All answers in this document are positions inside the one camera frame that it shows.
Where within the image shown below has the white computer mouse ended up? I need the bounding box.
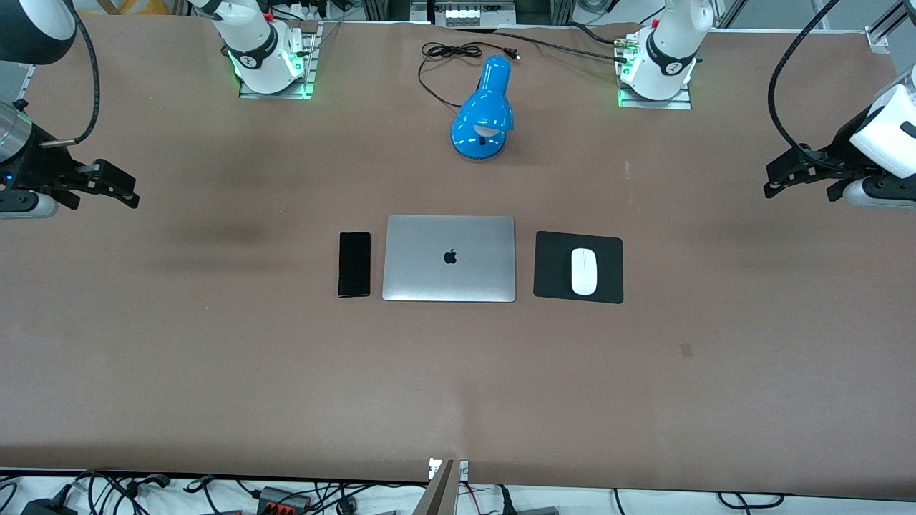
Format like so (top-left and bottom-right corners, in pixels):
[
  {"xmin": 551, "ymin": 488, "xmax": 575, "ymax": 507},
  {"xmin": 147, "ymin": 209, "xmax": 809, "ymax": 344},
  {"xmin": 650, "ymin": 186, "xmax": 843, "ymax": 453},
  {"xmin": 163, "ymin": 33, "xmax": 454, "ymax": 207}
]
[{"xmin": 570, "ymin": 247, "xmax": 599, "ymax": 296}]

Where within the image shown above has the black smartphone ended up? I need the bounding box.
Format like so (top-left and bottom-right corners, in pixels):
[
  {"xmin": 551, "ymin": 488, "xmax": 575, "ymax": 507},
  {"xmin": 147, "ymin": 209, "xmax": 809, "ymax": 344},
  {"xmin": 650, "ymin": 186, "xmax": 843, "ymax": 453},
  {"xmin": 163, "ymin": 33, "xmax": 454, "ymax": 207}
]
[{"xmin": 338, "ymin": 231, "xmax": 372, "ymax": 298}]

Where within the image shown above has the black mouse pad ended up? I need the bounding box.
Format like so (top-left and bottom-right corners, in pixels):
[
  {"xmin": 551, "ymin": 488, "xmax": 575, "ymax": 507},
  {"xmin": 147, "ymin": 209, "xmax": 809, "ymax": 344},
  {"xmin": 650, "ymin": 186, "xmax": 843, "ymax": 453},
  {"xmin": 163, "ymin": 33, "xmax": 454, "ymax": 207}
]
[{"xmin": 533, "ymin": 230, "xmax": 624, "ymax": 305}]

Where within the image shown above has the blue desk lamp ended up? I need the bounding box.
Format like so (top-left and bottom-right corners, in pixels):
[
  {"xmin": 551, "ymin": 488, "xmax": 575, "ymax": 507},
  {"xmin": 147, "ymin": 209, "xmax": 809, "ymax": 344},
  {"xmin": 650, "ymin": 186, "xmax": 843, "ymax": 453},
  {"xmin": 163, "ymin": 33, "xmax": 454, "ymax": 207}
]
[{"xmin": 450, "ymin": 55, "xmax": 515, "ymax": 161}]

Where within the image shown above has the silver laptop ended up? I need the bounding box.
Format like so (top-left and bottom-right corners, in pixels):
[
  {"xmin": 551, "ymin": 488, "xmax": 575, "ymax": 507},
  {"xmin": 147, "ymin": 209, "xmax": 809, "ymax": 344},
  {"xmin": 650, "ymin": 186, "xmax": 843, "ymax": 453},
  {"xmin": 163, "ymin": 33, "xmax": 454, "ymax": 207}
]
[{"xmin": 381, "ymin": 215, "xmax": 517, "ymax": 303}]

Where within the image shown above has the white power strip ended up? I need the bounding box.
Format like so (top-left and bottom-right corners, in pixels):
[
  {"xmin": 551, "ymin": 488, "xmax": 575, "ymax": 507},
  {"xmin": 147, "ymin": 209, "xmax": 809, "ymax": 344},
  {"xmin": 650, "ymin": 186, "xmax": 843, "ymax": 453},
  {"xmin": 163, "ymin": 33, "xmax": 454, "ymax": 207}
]
[{"xmin": 433, "ymin": 0, "xmax": 516, "ymax": 28}]

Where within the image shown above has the black adapter with orange plugs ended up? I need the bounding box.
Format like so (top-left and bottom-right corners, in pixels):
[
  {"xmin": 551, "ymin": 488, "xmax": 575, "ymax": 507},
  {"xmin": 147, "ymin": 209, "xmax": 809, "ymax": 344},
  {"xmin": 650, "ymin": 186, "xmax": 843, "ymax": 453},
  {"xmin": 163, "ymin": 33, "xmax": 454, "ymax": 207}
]
[{"xmin": 258, "ymin": 486, "xmax": 313, "ymax": 514}]

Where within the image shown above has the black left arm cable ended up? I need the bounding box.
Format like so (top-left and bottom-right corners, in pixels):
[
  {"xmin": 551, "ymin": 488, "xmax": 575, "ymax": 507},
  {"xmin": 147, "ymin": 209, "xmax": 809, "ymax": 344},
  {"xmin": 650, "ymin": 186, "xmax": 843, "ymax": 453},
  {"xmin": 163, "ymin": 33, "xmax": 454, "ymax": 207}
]
[{"xmin": 768, "ymin": 0, "xmax": 842, "ymax": 157}]

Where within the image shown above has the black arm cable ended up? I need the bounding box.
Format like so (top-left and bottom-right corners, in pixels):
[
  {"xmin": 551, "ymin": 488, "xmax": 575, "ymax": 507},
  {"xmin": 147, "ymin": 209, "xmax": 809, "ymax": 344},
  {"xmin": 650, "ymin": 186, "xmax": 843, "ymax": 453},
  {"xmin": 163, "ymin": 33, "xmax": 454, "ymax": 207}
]
[
  {"xmin": 768, "ymin": 0, "xmax": 842, "ymax": 157},
  {"xmin": 39, "ymin": 0, "xmax": 101, "ymax": 147}
]

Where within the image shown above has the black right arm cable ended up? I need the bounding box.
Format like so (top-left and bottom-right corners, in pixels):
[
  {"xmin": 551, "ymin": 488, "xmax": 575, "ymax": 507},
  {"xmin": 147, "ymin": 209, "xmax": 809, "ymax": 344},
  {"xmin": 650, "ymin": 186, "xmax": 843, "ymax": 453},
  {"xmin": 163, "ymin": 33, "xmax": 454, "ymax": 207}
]
[{"xmin": 39, "ymin": 0, "xmax": 101, "ymax": 147}]

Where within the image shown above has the aluminium frame corner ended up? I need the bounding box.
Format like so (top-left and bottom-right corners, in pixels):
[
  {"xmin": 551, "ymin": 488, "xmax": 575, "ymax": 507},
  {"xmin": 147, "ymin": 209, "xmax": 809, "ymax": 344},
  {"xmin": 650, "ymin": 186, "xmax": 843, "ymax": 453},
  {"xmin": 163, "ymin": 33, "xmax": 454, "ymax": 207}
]
[{"xmin": 864, "ymin": 0, "xmax": 916, "ymax": 52}]

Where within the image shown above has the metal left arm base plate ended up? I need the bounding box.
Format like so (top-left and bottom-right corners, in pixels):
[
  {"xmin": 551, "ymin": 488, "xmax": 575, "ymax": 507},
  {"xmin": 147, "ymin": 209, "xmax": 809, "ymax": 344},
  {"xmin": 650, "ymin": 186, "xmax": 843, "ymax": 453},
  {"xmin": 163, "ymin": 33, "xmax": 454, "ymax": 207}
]
[{"xmin": 617, "ymin": 32, "xmax": 693, "ymax": 110}]

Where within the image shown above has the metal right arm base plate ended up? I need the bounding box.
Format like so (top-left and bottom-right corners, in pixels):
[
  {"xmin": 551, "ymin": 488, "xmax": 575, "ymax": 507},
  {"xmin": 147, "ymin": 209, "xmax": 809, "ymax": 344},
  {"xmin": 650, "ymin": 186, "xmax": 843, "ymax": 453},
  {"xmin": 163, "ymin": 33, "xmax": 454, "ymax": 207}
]
[{"xmin": 238, "ymin": 21, "xmax": 319, "ymax": 99}]

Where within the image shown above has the thick black table cable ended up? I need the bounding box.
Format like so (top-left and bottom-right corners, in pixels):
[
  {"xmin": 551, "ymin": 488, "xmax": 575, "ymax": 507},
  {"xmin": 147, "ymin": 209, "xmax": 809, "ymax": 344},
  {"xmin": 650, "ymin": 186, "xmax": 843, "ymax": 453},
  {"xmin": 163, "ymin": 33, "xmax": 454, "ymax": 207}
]
[{"xmin": 458, "ymin": 21, "xmax": 634, "ymax": 64}]

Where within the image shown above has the thin black lamp cord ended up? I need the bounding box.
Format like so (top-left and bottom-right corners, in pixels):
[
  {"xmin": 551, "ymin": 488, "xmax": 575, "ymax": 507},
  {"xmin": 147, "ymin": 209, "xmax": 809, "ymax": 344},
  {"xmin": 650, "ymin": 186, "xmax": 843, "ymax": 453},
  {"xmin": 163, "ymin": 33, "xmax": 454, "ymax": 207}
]
[{"xmin": 419, "ymin": 41, "xmax": 522, "ymax": 109}]

